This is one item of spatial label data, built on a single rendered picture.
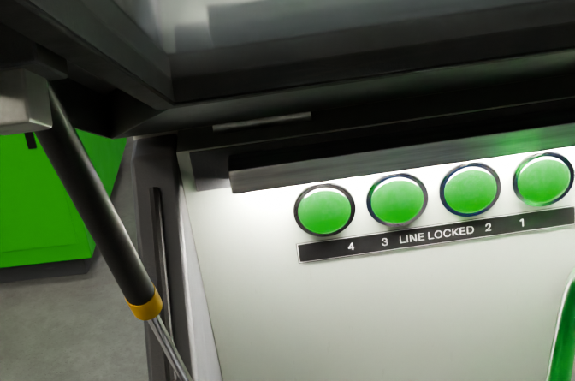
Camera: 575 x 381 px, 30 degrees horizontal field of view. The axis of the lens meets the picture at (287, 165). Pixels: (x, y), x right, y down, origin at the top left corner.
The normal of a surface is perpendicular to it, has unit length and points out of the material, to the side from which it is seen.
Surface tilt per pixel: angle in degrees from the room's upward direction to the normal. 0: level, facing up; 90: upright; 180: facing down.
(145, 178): 43
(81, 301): 0
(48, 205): 90
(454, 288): 90
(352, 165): 90
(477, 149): 90
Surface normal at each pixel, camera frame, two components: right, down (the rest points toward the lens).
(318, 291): 0.05, 0.47
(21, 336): -0.14, -0.87
